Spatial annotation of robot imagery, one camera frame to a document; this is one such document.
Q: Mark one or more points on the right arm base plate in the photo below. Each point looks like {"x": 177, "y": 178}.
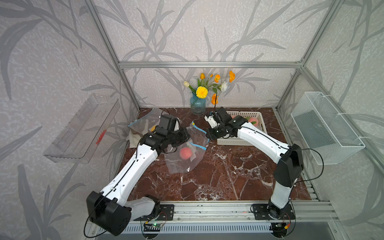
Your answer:
{"x": 271, "y": 212}

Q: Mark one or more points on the aluminium frame rail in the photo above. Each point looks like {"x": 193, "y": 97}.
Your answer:
{"x": 239, "y": 212}

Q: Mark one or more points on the white perforated plastic basket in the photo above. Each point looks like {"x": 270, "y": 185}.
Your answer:
{"x": 248, "y": 115}

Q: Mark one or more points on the clear plastic wall tray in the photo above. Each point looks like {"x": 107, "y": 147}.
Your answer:
{"x": 78, "y": 141}

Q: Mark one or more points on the white wire mesh basket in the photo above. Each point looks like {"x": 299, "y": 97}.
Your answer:
{"x": 325, "y": 129}

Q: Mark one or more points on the blue glass vase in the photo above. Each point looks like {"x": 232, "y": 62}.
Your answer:
{"x": 197, "y": 105}

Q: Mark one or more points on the left circuit board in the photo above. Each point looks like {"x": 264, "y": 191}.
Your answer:
{"x": 154, "y": 227}

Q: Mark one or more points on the right circuit board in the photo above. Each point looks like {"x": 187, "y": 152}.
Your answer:
{"x": 279, "y": 227}

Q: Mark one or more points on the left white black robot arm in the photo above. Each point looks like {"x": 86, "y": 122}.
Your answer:
{"x": 110, "y": 209}

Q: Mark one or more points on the clear zip-top bag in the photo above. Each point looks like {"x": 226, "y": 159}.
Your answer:
{"x": 147, "y": 122}
{"x": 197, "y": 143}

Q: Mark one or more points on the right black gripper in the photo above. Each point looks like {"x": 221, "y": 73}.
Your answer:
{"x": 209, "y": 135}

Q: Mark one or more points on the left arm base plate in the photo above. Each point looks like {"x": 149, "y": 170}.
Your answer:
{"x": 162, "y": 212}

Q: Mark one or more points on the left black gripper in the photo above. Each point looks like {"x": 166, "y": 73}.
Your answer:
{"x": 184, "y": 136}

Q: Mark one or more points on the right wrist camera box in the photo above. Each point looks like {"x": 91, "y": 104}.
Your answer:
{"x": 212, "y": 122}

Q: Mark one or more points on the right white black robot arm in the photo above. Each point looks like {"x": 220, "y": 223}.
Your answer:
{"x": 289, "y": 159}

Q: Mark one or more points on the orange yellow flower bouquet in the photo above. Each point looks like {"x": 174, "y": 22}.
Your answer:
{"x": 213, "y": 83}

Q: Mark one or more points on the circuit board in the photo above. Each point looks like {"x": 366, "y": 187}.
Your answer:
{"x": 154, "y": 227}
{"x": 279, "y": 227}

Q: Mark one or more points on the pink peach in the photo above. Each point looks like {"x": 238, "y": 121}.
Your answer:
{"x": 186, "y": 153}
{"x": 254, "y": 121}

